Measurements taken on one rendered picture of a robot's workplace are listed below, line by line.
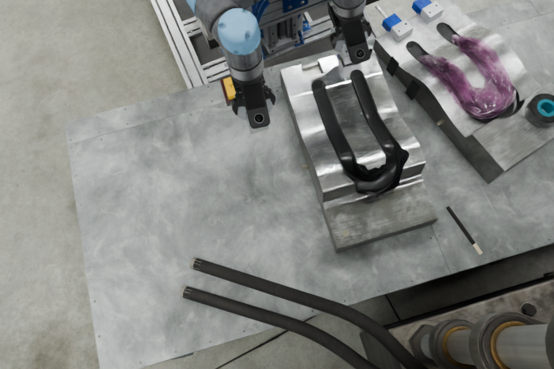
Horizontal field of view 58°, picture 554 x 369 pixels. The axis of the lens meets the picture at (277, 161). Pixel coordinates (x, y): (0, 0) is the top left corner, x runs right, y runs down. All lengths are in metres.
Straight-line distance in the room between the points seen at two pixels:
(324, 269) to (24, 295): 1.44
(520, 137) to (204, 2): 0.83
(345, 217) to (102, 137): 0.71
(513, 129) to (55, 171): 1.87
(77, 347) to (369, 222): 1.39
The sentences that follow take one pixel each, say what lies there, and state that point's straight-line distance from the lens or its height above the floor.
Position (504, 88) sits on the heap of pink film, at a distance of 1.42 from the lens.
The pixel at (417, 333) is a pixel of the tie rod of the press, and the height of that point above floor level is 0.83.
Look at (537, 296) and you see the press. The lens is 1.41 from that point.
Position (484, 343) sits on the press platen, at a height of 1.29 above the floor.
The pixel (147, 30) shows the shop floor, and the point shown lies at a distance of 2.63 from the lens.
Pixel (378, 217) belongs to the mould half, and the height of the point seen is 0.86.
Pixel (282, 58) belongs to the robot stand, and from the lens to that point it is 2.18.
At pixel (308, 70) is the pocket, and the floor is 0.86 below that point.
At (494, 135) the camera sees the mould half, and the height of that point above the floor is 0.91.
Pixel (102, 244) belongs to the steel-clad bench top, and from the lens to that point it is 1.38.
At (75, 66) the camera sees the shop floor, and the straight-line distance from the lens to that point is 2.64.
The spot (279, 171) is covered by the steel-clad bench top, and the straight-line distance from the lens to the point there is 1.33.
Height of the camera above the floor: 2.06
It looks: 70 degrees down
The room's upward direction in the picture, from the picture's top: 7 degrees counter-clockwise
